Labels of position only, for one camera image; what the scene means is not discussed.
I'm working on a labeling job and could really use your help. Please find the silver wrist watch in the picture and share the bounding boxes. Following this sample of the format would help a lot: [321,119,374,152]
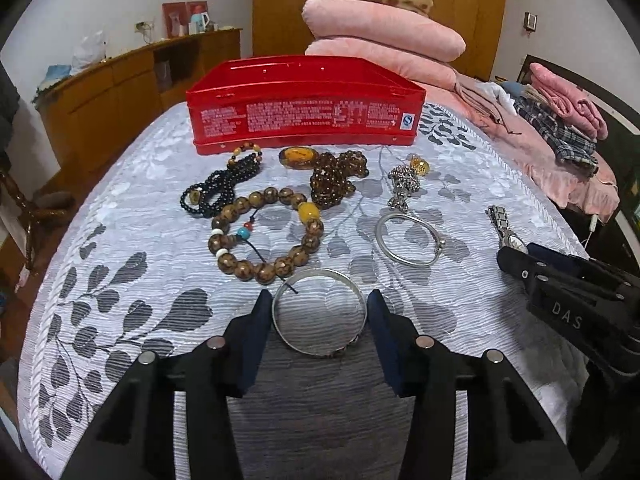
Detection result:
[486,205,528,254]

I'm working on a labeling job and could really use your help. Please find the large silver bangle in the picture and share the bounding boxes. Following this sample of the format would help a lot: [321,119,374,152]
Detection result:
[271,269,368,359]

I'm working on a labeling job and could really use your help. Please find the pink bed cover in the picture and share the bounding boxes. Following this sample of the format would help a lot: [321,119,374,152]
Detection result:
[422,84,620,223]

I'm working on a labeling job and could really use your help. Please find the plaid folded clothes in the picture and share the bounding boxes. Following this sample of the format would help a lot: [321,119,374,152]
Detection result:
[514,96,599,177]

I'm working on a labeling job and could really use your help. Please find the thin silver bangle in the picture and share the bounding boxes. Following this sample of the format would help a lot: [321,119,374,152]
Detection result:
[374,211,445,270]

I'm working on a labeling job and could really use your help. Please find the dark wooden headboard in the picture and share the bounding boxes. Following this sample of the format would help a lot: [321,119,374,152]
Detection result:
[518,54,639,259]

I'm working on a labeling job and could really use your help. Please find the pink folded towel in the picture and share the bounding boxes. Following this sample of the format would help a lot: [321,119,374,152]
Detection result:
[528,63,608,141]

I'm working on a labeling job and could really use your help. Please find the white floral table cloth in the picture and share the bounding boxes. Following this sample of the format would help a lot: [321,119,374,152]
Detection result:
[18,104,586,479]

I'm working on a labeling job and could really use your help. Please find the beige folded cloth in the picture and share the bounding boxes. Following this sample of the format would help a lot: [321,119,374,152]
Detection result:
[454,73,513,138]

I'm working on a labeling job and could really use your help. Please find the lower pink folded quilt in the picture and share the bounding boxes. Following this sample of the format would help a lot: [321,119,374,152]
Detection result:
[305,37,458,90]

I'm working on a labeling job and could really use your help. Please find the wooden coat stand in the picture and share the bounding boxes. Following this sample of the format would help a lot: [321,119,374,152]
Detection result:
[1,151,72,271]

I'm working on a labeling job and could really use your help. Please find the brown slippers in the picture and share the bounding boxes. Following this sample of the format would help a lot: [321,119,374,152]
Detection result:
[34,191,75,209]

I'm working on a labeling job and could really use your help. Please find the long wooden sideboard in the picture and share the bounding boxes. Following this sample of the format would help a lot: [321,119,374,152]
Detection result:
[35,27,241,178]

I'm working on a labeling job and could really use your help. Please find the red plastic box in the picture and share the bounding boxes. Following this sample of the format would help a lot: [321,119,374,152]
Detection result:
[186,55,426,155]

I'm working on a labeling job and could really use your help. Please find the dark grey jacket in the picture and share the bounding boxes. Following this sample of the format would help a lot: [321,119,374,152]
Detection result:
[0,64,21,151]

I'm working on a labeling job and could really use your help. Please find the white plastic bag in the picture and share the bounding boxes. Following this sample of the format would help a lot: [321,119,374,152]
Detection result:
[70,30,107,76]

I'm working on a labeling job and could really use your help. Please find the white blue kettle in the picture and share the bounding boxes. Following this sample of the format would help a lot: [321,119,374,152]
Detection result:
[189,11,210,35]

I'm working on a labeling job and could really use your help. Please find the red photo frames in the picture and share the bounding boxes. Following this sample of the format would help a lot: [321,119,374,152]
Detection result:
[162,0,208,39]

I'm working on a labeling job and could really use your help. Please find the silver chain yellow bead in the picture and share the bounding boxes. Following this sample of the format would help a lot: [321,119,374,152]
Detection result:
[387,155,431,214]

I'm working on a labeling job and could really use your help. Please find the large brown wooden bead bracelet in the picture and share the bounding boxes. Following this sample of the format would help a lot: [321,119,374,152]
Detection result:
[207,185,326,286]

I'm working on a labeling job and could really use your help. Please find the wall phone unit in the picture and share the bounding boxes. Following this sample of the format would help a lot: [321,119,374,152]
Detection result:
[523,12,537,34]

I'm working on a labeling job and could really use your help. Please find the amber pendant brown bead necklace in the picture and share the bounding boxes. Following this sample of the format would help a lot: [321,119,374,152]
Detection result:
[278,145,371,209]

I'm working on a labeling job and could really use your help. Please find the black bead necklace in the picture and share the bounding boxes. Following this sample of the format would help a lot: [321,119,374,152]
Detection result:
[179,142,265,219]

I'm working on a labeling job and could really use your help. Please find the wall socket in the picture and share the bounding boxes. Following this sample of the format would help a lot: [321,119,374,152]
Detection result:
[134,21,153,30]

